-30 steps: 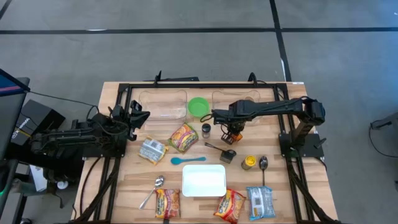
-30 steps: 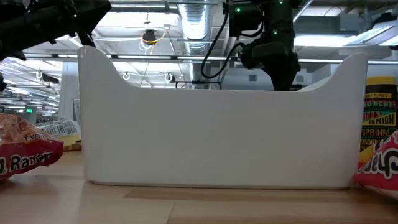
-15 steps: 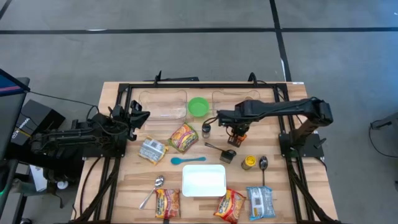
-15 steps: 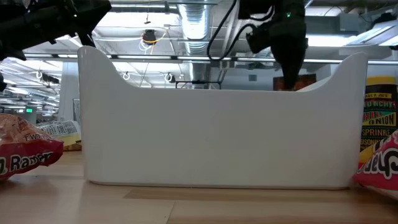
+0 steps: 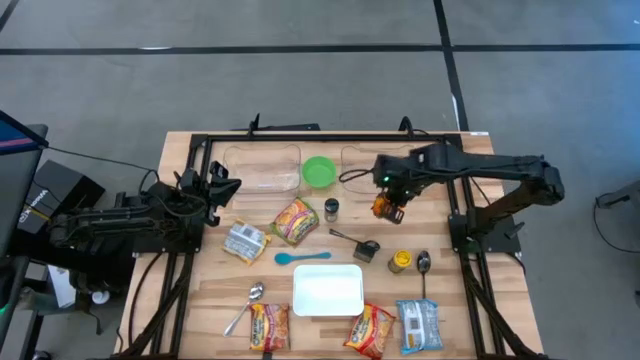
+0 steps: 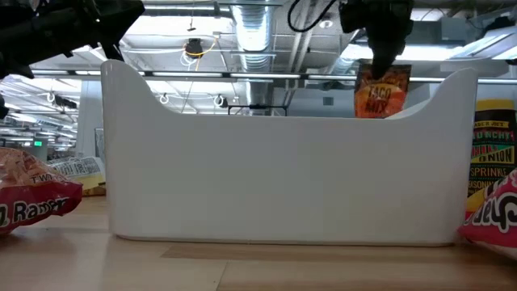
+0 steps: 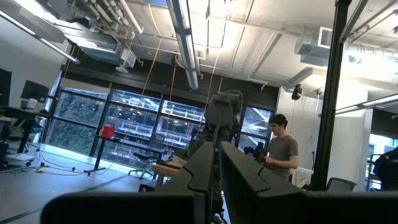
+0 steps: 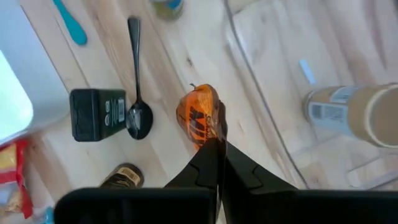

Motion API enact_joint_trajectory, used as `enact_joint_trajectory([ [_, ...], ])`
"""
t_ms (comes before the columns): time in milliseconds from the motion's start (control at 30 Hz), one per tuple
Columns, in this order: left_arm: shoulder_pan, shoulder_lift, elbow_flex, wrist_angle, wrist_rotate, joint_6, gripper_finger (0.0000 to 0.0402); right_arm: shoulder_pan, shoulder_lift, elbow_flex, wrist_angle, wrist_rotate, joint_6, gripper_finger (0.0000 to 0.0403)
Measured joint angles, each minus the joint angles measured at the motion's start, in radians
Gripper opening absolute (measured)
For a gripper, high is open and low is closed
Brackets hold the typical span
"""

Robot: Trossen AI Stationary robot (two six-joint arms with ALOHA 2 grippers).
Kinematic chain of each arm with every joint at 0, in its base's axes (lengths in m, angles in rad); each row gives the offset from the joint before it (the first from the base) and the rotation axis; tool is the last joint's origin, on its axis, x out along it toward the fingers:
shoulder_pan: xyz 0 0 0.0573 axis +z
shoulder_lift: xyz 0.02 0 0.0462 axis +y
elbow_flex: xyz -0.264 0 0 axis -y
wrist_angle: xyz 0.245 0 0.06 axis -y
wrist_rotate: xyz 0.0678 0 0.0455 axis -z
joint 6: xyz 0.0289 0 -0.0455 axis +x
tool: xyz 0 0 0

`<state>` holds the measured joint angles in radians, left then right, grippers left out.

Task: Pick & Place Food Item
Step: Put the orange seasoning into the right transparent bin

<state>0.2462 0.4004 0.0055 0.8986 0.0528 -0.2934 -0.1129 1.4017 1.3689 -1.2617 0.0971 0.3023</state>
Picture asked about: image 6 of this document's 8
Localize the yellow lid onion seasoning jar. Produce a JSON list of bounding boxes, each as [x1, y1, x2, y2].
[[467, 99, 517, 200]]

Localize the black overhead camera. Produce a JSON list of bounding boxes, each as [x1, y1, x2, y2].
[[184, 37, 205, 58]]

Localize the silver ribbed ventilation duct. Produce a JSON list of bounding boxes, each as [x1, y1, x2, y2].
[[230, 0, 277, 107]]

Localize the red roast beef ramen packet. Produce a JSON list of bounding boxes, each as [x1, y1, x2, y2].
[[0, 146, 84, 236]]

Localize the orange yellow ramen packet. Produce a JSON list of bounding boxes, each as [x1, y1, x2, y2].
[[457, 168, 517, 260]]

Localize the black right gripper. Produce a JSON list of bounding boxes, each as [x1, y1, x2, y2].
[[338, 0, 415, 81]]

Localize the white plastic bin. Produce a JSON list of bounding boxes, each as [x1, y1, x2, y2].
[[100, 59, 480, 247]]

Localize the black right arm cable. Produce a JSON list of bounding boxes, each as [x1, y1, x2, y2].
[[287, 0, 338, 33]]

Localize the orange taco mix packet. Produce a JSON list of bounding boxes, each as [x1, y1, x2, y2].
[[354, 62, 413, 120]]

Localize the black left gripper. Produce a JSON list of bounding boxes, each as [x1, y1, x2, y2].
[[0, 0, 145, 80]]

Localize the clear plastic bin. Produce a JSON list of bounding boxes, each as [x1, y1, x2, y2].
[[94, 128, 107, 159]]

